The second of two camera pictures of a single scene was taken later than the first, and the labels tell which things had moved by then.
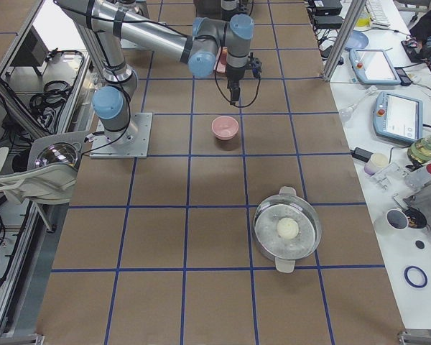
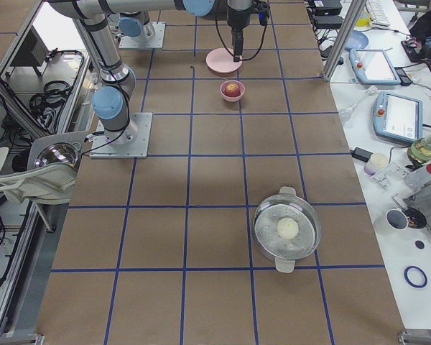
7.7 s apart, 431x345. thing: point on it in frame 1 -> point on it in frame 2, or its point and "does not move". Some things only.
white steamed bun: [287, 228] does not move
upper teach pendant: [373, 67] does not move
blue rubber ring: [411, 282] does not move
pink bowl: [225, 127] -> [233, 99]
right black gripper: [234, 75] -> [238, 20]
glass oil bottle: [422, 149] does not move
